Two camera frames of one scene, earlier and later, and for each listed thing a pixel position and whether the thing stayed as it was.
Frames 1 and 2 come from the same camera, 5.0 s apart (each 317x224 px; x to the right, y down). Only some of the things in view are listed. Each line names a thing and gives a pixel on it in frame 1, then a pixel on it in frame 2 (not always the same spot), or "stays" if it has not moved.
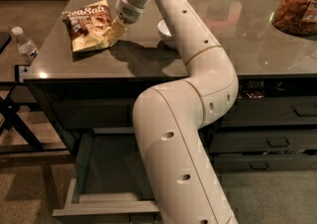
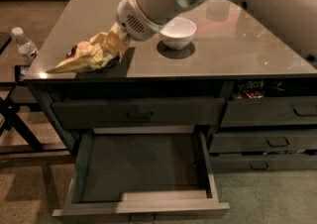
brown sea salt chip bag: x=89 y=26 -> x=94 y=54
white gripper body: x=131 y=12 -> x=133 y=20
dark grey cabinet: x=90 y=96 stays
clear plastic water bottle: x=25 y=46 stays
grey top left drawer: x=96 y=113 stays
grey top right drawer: x=270 y=111 stays
